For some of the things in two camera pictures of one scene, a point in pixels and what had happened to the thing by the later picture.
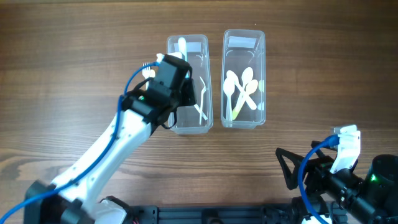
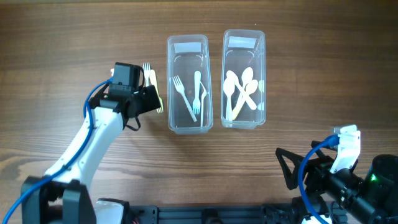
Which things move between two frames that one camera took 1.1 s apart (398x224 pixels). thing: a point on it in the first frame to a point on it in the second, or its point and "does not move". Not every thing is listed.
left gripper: [189, 92] to [149, 101]
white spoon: [229, 87] does not move
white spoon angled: [247, 76] does not move
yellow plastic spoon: [250, 87] does not move
